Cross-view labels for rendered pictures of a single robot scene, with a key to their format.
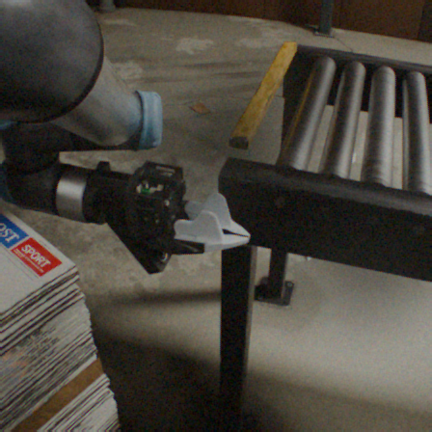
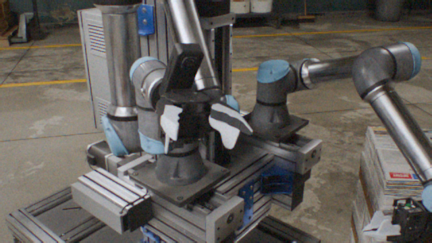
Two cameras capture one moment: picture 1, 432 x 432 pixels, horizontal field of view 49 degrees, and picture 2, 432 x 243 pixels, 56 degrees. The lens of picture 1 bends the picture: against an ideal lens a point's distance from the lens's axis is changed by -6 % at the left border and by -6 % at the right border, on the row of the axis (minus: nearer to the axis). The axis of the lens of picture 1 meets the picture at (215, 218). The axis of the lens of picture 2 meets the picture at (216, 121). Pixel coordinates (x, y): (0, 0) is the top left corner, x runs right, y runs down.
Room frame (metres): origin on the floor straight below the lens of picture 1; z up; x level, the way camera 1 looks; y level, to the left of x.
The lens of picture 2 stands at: (1.02, -0.79, 1.48)
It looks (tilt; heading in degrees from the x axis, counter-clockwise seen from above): 25 degrees down; 150
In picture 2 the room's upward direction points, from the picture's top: straight up
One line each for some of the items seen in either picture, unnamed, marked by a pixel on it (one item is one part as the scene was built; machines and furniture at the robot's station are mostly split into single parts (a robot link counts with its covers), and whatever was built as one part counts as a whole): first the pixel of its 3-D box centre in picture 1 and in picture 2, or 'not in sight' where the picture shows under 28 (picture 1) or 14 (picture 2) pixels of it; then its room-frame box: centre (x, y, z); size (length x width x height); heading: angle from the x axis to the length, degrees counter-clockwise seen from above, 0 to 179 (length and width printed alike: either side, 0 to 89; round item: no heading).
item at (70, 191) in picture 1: (86, 193); not in sight; (0.54, 0.18, 0.79); 0.08 x 0.05 x 0.08; 162
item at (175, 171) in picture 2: not in sight; (179, 158); (0.03, -0.36, 0.87); 0.15 x 0.15 x 0.10
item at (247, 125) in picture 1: (268, 85); not in sight; (0.85, -0.10, 0.81); 0.43 x 0.03 x 0.02; 163
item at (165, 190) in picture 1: (136, 202); (416, 217); (0.52, 0.10, 0.80); 0.12 x 0.08 x 0.09; 72
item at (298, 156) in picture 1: (310, 111); not in sight; (0.81, -0.17, 0.77); 0.47 x 0.05 x 0.05; 163
